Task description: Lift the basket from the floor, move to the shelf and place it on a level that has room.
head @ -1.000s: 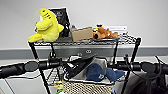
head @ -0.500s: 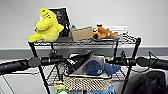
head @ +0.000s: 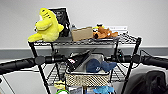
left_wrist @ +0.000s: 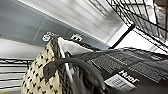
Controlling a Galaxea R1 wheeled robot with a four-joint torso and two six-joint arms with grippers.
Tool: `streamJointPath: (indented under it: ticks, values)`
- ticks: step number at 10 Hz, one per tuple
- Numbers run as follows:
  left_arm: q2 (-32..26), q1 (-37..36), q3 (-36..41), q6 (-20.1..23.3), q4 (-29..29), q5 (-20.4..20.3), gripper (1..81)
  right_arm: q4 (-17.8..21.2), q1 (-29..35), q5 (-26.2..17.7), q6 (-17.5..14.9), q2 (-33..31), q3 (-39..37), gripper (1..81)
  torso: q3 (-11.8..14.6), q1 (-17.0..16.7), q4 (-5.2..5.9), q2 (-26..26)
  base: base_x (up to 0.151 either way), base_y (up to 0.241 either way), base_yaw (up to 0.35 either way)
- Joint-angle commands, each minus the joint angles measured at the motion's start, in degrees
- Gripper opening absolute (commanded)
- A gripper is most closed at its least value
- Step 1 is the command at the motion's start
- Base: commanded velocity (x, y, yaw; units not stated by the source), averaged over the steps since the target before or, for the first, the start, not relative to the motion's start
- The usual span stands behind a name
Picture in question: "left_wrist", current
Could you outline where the black box with grey print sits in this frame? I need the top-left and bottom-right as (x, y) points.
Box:
(71, 46), (168, 94)

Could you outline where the long grey wall band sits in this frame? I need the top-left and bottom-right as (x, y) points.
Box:
(0, 0), (128, 51)

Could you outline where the black wire shelf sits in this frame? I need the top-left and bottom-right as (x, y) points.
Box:
(0, 0), (168, 92)

